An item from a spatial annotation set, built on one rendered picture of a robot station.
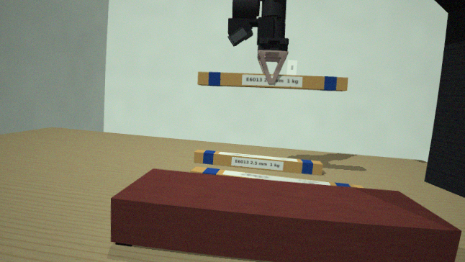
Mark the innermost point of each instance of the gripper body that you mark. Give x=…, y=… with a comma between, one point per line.
x=269, y=43

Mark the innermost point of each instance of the tan cardboard pack with blue bands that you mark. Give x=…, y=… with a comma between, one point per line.
x=215, y=171

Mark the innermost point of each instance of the tan pack of welding electrodes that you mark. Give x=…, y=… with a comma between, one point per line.
x=258, y=162
x=256, y=80

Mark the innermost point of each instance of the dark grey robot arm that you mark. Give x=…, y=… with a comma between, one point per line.
x=240, y=29

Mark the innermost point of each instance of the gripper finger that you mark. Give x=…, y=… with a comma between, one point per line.
x=272, y=54
x=269, y=60

